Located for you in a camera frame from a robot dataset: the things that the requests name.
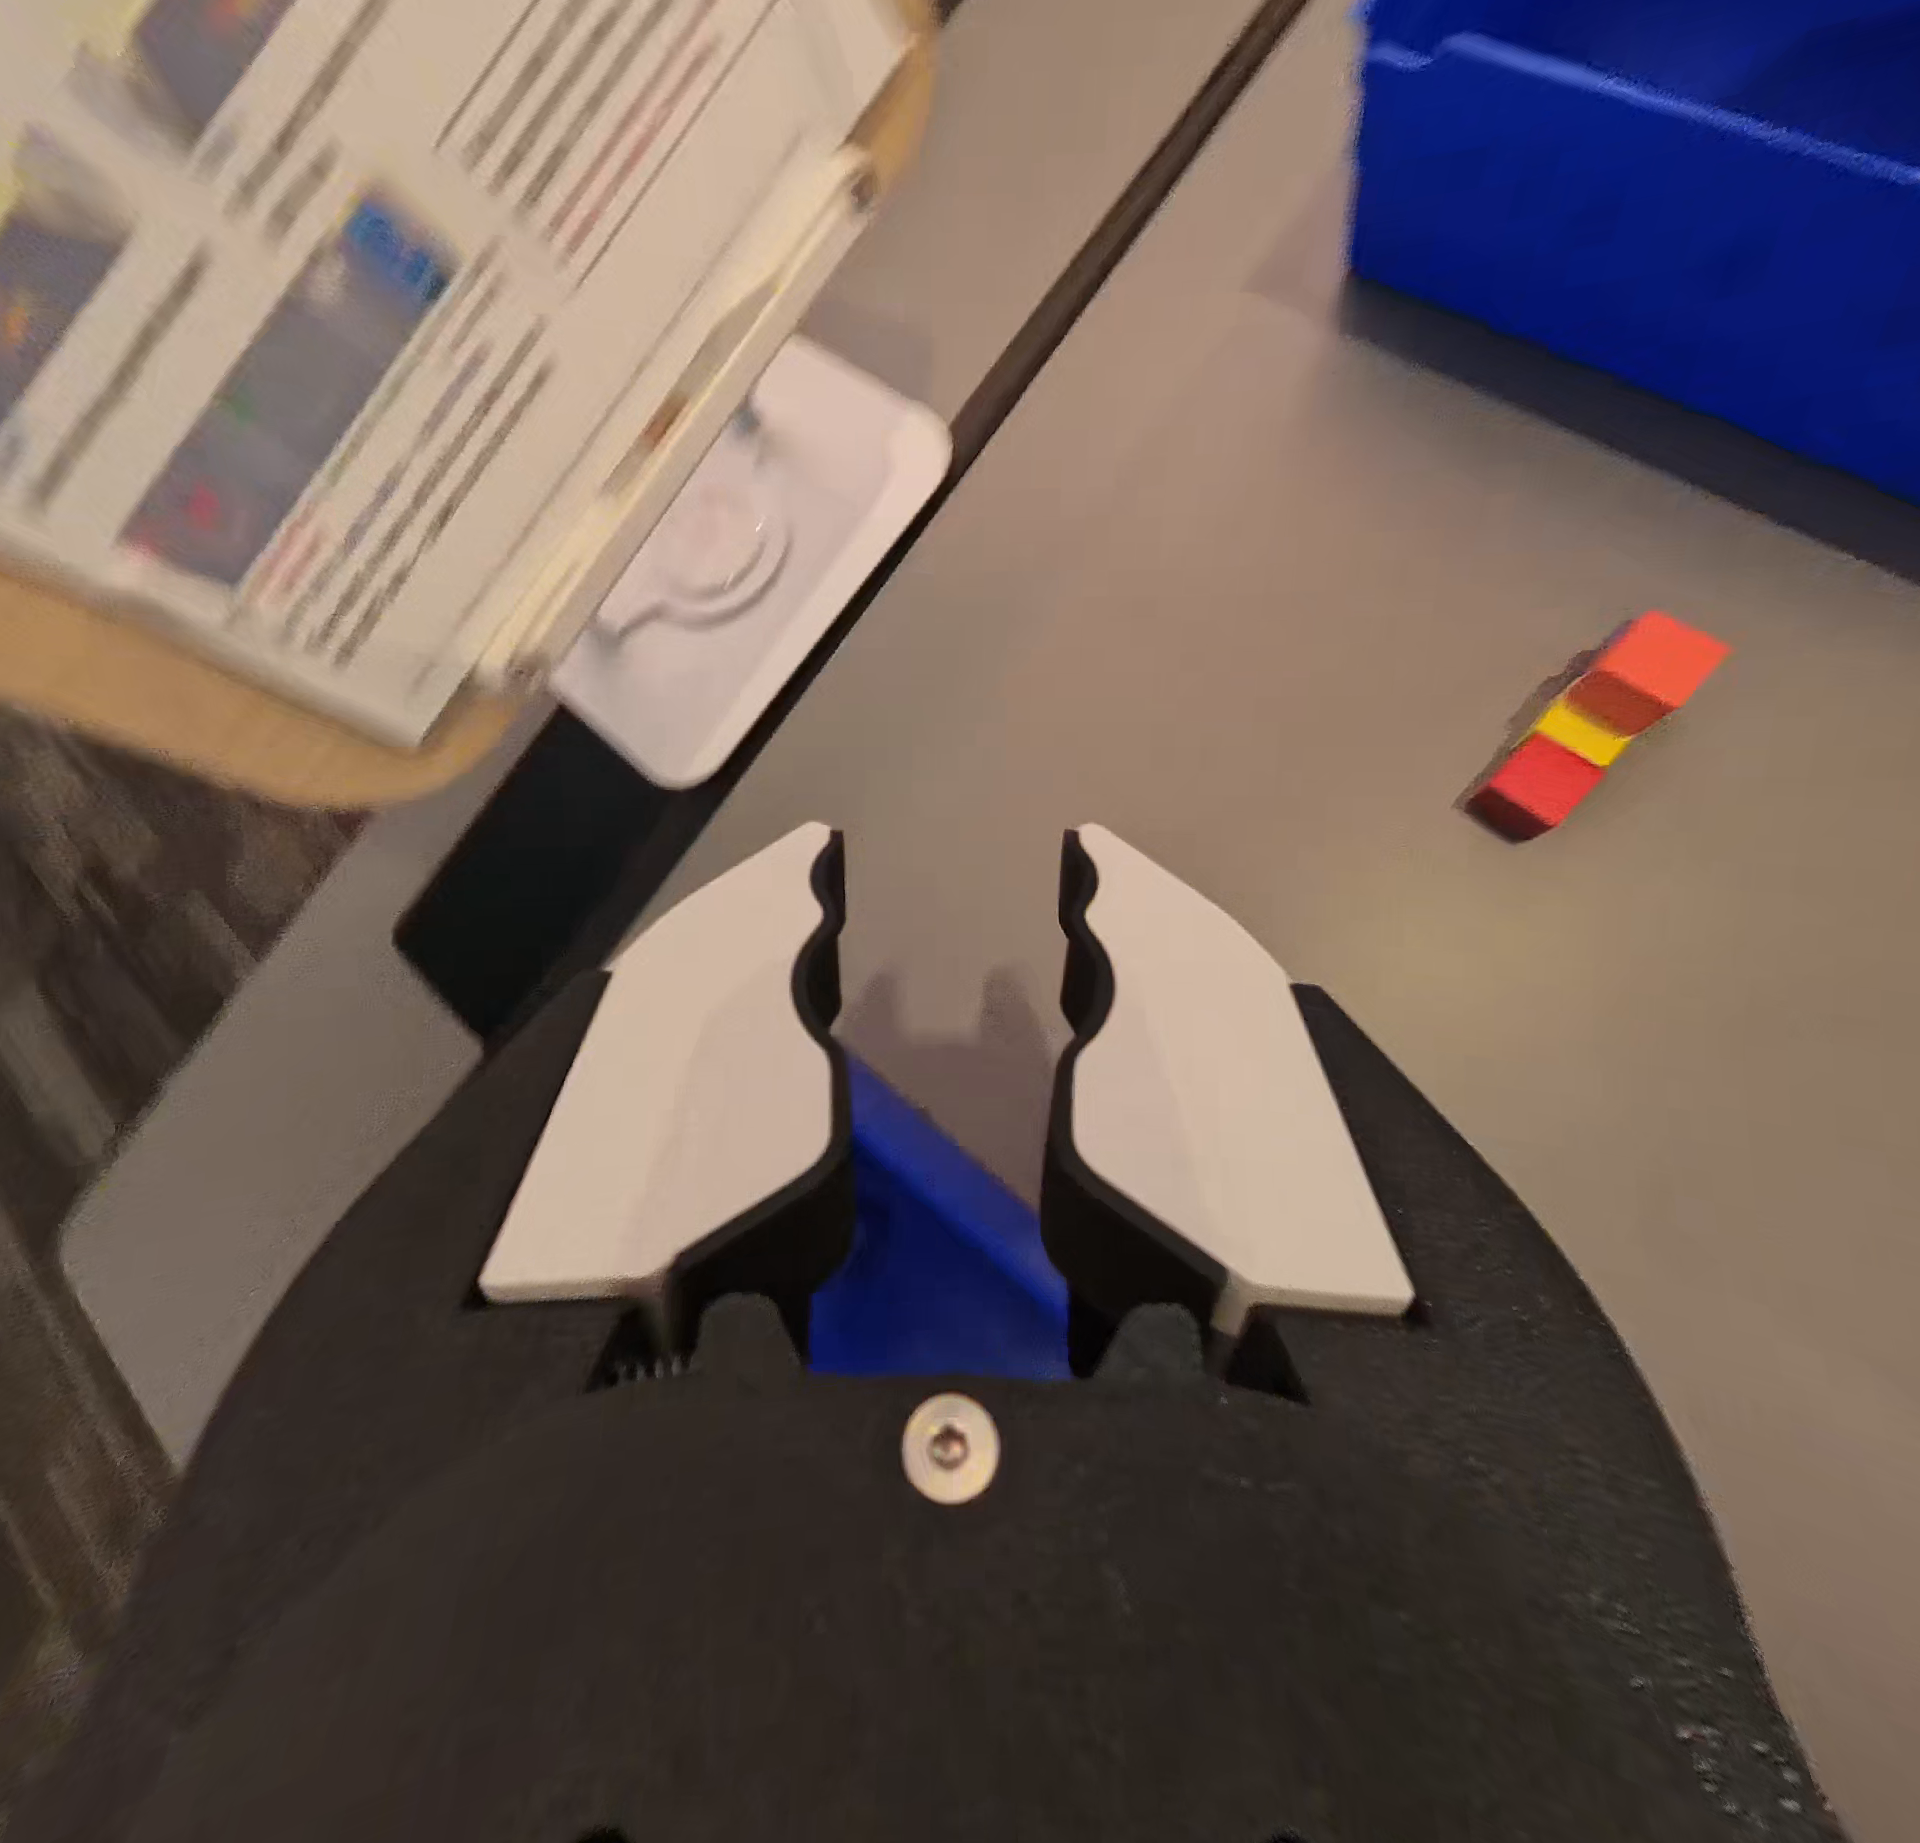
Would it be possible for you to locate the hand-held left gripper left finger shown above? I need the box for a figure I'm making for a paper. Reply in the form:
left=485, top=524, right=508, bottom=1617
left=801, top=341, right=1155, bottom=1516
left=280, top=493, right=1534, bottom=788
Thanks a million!
left=478, top=824, right=855, bottom=1308

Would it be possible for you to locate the instruction sheet on stand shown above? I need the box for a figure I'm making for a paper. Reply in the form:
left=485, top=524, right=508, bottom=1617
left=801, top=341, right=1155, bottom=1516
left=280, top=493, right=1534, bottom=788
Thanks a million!
left=0, top=0, right=939, bottom=811

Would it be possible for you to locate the red wooden cube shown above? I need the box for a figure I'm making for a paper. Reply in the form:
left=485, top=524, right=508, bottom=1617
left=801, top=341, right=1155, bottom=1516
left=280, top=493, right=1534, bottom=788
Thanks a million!
left=1462, top=740, right=1614, bottom=843

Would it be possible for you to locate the black rectangular desk panel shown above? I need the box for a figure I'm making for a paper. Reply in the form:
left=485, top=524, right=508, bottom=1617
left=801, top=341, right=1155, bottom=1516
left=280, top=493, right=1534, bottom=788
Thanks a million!
left=391, top=704, right=708, bottom=1042

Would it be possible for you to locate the yellow wooden cube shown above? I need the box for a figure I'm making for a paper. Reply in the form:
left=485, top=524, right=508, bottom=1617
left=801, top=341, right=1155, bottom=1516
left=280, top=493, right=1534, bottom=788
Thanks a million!
left=1529, top=701, right=1634, bottom=769

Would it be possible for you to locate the orange wooden cube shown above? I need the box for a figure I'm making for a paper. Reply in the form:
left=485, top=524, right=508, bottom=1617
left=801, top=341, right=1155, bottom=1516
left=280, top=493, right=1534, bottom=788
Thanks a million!
left=1566, top=614, right=1731, bottom=736

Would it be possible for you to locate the blue plastic bin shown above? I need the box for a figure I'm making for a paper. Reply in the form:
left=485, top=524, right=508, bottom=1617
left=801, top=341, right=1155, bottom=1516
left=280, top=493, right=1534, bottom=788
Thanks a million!
left=808, top=1054, right=1074, bottom=1383
left=1348, top=0, right=1920, bottom=511

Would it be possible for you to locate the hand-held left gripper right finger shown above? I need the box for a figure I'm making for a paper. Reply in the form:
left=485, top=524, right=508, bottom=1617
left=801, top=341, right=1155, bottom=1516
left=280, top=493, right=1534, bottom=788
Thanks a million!
left=1042, top=824, right=1417, bottom=1341

